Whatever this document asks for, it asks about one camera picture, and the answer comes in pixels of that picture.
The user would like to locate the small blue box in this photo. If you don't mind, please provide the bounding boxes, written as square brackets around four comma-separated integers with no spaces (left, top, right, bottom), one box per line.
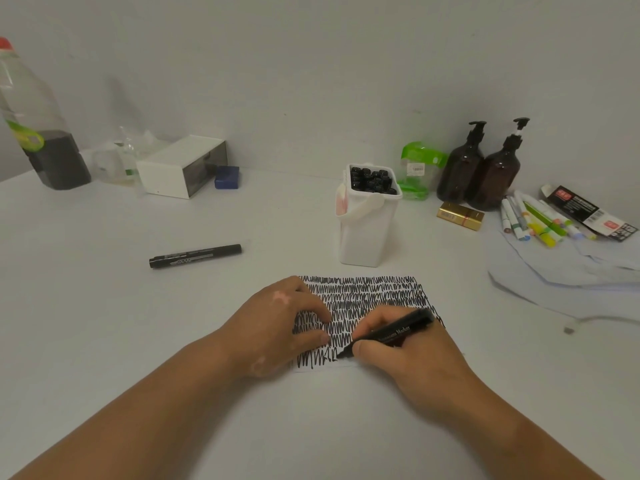
[213,165,241,191]

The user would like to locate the clear bottle with dark liquid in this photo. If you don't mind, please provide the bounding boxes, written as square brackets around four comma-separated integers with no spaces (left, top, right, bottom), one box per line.
[0,36,93,191]

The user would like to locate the bunch of pastel highlighter pens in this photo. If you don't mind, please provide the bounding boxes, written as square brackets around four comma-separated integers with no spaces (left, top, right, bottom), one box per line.
[499,189,599,249]

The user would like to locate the white box with grey front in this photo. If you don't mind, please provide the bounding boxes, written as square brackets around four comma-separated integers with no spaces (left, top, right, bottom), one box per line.
[135,135,230,201]

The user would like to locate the thin black marker pen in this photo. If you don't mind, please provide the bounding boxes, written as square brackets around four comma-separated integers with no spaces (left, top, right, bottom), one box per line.
[147,243,243,271]

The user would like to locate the clear jar with green lid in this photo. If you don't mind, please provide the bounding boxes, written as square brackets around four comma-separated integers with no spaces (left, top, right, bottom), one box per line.
[399,141,449,201]

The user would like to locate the bundle of black markers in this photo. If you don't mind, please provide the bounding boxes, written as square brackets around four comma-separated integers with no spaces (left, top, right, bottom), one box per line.
[349,166,399,196]

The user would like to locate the small gold box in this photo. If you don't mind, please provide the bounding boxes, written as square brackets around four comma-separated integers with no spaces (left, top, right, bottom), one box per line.
[435,201,487,233]

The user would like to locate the white plastic container with handle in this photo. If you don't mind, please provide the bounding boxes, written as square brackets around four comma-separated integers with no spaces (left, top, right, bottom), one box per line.
[334,163,404,269]

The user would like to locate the person's right hand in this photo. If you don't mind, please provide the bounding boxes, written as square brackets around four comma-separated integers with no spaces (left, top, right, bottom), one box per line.
[349,304,479,427]

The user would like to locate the person's right forearm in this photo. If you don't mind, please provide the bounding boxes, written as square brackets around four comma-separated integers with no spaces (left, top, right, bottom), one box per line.
[442,382,606,480]

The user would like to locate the person's left hand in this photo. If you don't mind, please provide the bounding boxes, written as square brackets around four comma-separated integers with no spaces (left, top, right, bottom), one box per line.
[219,275,334,381]

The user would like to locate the white cable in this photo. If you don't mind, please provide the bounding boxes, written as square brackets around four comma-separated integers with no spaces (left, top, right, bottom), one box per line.
[563,315,640,336]

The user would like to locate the black and red cardboard box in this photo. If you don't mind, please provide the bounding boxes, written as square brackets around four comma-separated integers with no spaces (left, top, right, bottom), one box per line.
[539,183,639,243]

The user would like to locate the person's left forearm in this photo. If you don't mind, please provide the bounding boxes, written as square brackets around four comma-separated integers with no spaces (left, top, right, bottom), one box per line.
[9,332,243,480]

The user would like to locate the brown pump bottle white neck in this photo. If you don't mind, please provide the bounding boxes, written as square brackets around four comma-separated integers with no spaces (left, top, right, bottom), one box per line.
[467,117,533,212]

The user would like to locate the pile of loose white sheets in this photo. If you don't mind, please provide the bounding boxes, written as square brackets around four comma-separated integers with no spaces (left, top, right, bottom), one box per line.
[487,228,640,321]

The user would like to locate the white paper with black scribbles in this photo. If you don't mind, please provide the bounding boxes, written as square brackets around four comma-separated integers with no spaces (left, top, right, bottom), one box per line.
[291,274,447,373]

